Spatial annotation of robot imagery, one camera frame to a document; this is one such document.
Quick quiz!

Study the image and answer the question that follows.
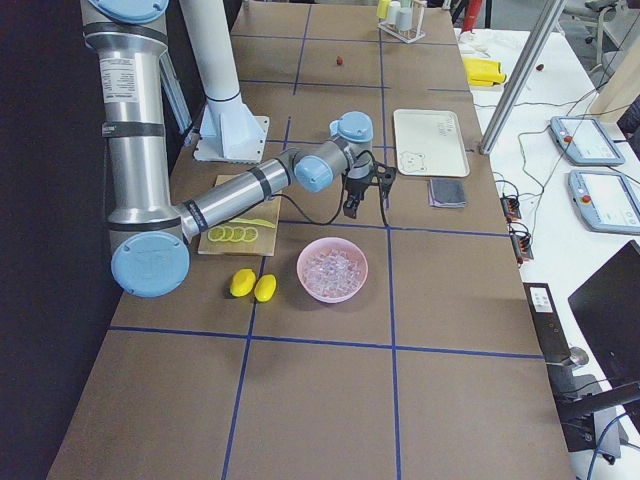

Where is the bamboo cutting board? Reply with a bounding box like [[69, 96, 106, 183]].
[[197, 197, 280, 256]]

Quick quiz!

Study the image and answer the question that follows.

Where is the yellow cloth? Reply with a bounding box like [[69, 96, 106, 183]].
[[462, 57, 507, 86]]

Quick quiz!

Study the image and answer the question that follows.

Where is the yellow lemon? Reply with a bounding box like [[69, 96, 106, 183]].
[[254, 274, 277, 303], [229, 268, 257, 298]]

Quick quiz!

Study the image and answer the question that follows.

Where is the grey cup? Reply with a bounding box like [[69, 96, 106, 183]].
[[395, 7, 413, 32]]

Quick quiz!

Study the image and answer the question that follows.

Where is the white cup rack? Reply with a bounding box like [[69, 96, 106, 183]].
[[376, 0, 427, 44]]

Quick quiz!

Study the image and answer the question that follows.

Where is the pile of clear ice cubes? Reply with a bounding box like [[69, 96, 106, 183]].
[[302, 249, 362, 298]]

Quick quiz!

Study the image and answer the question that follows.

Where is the yellow plastic knife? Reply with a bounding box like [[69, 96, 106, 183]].
[[227, 217, 276, 229]]

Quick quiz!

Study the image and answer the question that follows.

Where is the teach pendant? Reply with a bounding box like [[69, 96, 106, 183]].
[[568, 170, 639, 235], [550, 116, 625, 167]]

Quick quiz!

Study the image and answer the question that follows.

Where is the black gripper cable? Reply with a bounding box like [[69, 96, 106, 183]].
[[272, 152, 392, 229]]

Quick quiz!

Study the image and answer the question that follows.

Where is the cream bear tray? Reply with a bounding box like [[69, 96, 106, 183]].
[[393, 109, 470, 178]]

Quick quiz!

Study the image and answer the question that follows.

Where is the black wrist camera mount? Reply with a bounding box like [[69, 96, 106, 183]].
[[374, 161, 397, 197]]

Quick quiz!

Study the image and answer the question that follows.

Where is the black laptop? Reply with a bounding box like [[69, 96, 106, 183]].
[[569, 240, 640, 386]]

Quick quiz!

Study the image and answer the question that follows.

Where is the lemon slice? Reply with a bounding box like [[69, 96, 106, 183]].
[[243, 227, 259, 242], [207, 226, 226, 242], [223, 226, 234, 242], [231, 227, 246, 242]]

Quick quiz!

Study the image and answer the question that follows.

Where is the aluminium frame post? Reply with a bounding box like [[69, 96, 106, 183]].
[[479, 0, 566, 155]]

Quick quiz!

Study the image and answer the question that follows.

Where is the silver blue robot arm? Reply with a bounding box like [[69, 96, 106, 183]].
[[81, 1, 376, 297]]

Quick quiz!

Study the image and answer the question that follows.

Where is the pink bowl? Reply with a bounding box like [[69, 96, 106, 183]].
[[296, 237, 368, 303]]

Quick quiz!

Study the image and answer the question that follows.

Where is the white cup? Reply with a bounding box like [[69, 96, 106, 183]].
[[386, 0, 401, 25]]

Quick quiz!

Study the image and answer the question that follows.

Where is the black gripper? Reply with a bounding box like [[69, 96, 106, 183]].
[[343, 164, 374, 218]]

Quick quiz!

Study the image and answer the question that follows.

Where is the grey folded cloth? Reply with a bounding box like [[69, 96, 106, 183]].
[[429, 178, 467, 208]]

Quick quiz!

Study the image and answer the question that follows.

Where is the yellow cup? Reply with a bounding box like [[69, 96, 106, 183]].
[[376, 0, 391, 21]]

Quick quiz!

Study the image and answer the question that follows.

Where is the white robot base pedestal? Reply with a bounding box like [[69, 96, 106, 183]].
[[180, 0, 270, 164]]

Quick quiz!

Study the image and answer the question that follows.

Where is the black usb hub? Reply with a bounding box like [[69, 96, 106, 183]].
[[510, 231, 534, 265], [500, 195, 521, 222]]

